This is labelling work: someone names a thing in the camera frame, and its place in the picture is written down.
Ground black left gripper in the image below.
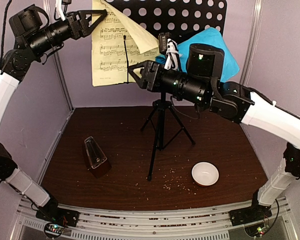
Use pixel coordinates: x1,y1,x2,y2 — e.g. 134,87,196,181
27,8,108,56

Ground yellow sheet music paper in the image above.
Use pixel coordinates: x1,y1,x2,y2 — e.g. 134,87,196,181
91,0,159,87

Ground black music stand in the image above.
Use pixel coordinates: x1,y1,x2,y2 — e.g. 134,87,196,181
103,0,228,181

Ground blue paper sheet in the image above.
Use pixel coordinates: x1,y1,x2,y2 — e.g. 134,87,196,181
154,27,241,83

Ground clear plastic metronome cover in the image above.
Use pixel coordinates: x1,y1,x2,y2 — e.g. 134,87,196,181
84,136,108,169

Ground red wooden metronome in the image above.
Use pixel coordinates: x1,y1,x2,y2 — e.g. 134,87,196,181
82,136,112,179

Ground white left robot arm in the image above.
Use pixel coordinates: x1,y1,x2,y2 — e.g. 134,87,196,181
0,0,108,222

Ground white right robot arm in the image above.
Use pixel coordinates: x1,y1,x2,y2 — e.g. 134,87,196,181
128,43,300,221

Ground white ceramic bowl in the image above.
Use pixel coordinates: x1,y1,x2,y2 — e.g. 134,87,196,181
191,162,220,187

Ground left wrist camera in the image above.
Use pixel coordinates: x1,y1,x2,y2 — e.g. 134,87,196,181
53,0,72,21

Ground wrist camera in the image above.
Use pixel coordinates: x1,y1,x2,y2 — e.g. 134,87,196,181
53,0,72,21
158,32,183,72

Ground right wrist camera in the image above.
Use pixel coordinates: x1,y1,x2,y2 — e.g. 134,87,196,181
158,32,183,72

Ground left aluminium corner post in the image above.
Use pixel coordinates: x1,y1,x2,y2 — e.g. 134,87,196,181
42,0,74,112

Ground aluminium corner post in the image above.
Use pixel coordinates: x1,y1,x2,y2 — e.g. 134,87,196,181
239,0,264,86
42,0,74,112

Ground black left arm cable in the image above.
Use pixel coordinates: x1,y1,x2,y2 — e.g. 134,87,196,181
0,0,13,86

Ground right aluminium corner post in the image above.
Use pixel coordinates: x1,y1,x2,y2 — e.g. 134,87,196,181
239,0,264,86

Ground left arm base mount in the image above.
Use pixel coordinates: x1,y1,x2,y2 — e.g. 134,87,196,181
35,208,80,227

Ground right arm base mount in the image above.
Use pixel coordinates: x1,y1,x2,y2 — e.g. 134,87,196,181
229,205,273,226

